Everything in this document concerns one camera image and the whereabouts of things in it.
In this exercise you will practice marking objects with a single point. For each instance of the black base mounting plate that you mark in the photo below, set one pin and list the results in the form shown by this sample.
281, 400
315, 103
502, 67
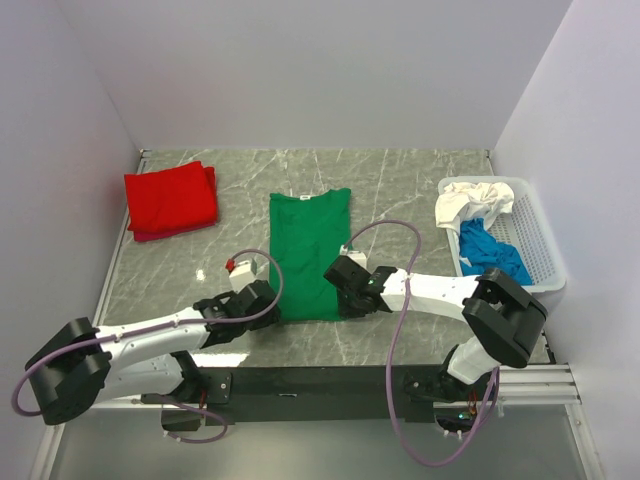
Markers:
263, 394

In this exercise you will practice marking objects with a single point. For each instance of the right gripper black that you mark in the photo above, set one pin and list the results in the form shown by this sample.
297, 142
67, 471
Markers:
347, 312

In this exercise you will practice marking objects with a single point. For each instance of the white crumpled t shirt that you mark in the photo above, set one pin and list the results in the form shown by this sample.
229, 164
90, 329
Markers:
465, 201

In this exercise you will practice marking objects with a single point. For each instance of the blue crumpled t shirt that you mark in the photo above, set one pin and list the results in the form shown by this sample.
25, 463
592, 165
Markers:
479, 251

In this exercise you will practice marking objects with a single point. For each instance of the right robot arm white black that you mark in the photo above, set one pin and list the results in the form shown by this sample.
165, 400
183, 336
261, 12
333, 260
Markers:
505, 319

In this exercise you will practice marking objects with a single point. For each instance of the green t shirt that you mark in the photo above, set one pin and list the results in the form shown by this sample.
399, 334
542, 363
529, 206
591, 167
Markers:
305, 238

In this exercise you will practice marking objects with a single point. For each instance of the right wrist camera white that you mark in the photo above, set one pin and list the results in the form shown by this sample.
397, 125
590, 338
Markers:
357, 256

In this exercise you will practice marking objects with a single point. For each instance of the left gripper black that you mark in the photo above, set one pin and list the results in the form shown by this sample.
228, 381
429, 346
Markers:
266, 320

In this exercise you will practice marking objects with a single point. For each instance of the white plastic basket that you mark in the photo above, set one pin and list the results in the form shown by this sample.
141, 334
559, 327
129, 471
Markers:
527, 230

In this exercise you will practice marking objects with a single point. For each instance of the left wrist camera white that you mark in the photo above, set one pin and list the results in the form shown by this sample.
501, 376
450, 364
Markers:
241, 273

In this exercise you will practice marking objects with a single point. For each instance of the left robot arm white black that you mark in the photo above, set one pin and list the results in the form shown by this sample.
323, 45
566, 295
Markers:
83, 365

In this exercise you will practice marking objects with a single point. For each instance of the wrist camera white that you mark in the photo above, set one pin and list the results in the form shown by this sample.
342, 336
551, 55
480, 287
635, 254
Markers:
241, 273
357, 256

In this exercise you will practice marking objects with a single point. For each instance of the aluminium frame rail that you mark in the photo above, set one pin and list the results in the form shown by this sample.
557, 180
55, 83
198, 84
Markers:
545, 384

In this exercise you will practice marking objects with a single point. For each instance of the folded red t shirt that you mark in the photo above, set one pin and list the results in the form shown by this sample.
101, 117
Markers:
170, 195

